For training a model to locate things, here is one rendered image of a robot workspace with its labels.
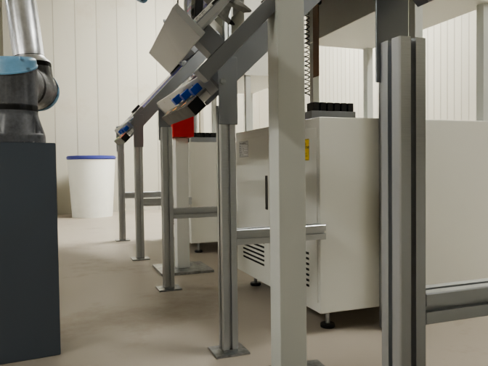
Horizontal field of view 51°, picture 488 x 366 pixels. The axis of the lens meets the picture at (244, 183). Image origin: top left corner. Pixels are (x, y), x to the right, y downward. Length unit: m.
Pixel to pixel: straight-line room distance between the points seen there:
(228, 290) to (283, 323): 0.28
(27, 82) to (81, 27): 4.46
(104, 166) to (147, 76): 1.33
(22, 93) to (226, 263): 0.68
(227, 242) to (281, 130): 0.39
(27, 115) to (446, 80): 3.72
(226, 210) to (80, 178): 3.89
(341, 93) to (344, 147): 4.15
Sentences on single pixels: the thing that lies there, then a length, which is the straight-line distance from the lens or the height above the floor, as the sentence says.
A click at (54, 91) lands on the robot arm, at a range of 1.60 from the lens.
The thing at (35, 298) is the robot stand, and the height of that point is 0.15.
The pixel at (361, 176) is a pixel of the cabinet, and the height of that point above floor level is 0.45.
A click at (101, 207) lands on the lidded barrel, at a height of 0.10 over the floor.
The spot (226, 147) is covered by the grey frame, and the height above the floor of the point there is 0.53.
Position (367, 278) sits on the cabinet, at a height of 0.15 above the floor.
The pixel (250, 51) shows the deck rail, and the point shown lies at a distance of 1.39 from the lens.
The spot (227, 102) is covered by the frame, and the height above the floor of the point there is 0.64.
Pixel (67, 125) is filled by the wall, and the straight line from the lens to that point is 5.68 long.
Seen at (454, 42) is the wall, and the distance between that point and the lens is 4.61.
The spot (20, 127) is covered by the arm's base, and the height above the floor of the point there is 0.59.
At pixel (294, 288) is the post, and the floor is 0.23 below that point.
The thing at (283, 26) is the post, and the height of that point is 0.77.
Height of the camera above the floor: 0.48
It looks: 2 degrees down
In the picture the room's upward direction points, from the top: 1 degrees counter-clockwise
